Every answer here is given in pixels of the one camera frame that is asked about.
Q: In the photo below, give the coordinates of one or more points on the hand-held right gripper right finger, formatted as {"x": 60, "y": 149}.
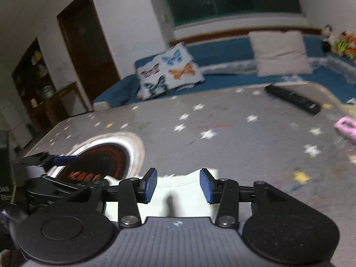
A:
{"x": 207, "y": 185}

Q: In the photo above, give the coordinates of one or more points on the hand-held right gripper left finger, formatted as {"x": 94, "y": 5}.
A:
{"x": 150, "y": 185}

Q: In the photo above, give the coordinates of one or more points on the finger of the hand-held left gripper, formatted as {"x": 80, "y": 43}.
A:
{"x": 65, "y": 160}
{"x": 69, "y": 181}

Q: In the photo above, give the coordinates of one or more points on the pale green printed shirt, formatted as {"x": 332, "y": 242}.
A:
{"x": 183, "y": 192}

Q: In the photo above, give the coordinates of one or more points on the round black induction cooker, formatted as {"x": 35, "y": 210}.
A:
{"x": 111, "y": 158}

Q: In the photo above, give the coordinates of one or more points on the wooden side table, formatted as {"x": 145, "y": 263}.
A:
{"x": 58, "y": 100}

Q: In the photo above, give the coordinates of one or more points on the green jar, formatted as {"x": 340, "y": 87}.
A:
{"x": 47, "y": 91}

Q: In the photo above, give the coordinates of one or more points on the dark wooden shelf cabinet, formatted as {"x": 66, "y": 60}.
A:
{"x": 30, "y": 75}

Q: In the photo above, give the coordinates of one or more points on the dark wooden door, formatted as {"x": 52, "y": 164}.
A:
{"x": 86, "y": 50}

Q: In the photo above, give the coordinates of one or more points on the butterfly print pillow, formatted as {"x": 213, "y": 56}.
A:
{"x": 167, "y": 72}

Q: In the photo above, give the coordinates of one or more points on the black remote control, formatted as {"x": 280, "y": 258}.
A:
{"x": 294, "y": 100}

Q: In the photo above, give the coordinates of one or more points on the blue sofa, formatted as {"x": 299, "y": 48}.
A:
{"x": 222, "y": 52}

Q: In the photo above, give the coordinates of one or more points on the small pink object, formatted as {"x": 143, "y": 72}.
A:
{"x": 347, "y": 129}

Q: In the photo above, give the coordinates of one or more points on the plain beige pillow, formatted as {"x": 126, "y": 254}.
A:
{"x": 281, "y": 52}

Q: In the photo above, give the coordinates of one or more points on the panda plush toy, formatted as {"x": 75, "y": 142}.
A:
{"x": 327, "y": 37}

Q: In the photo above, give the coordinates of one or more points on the brown plush with yellow vest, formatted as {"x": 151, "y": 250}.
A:
{"x": 341, "y": 44}

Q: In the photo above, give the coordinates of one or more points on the orange plush toy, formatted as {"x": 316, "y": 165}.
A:
{"x": 352, "y": 47}

